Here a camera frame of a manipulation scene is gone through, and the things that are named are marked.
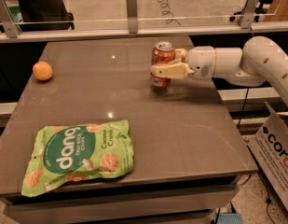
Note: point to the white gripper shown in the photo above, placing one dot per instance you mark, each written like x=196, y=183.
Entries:
x=200, y=61

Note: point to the orange coke can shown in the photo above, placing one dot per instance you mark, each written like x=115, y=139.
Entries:
x=162, y=53

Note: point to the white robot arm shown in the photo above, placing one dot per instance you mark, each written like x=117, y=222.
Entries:
x=259, y=60

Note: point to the green rice chip bag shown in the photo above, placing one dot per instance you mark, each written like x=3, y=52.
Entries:
x=77, y=153

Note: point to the cardboard box with print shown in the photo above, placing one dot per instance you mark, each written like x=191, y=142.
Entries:
x=269, y=146

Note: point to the orange fruit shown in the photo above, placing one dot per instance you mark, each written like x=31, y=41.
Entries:
x=42, y=71

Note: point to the blue perforated object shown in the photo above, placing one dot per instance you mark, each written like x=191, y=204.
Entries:
x=230, y=219

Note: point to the glass barrier panel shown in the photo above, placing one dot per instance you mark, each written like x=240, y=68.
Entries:
x=112, y=14

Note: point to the middle metal rail bracket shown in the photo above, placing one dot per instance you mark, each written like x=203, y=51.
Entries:
x=132, y=16

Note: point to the metal rail bracket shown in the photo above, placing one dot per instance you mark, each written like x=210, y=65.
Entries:
x=132, y=16
x=247, y=14
x=11, y=28

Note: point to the right metal rail bracket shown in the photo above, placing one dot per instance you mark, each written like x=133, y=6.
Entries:
x=247, y=14

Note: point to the left metal rail bracket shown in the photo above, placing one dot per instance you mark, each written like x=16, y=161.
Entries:
x=11, y=28

